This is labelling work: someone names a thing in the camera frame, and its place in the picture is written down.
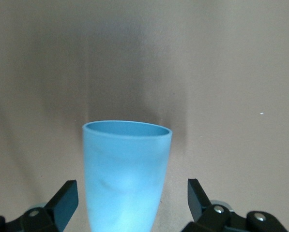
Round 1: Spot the brown table mat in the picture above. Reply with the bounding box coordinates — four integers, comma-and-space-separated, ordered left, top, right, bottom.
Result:
0, 0, 289, 232

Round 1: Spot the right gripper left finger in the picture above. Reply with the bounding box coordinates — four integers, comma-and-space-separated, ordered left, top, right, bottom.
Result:
0, 180, 79, 232

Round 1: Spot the blue plastic cup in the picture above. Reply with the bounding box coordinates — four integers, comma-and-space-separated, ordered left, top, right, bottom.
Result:
82, 120, 173, 232

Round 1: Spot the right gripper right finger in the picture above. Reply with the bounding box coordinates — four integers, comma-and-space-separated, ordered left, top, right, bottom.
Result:
183, 178, 289, 232

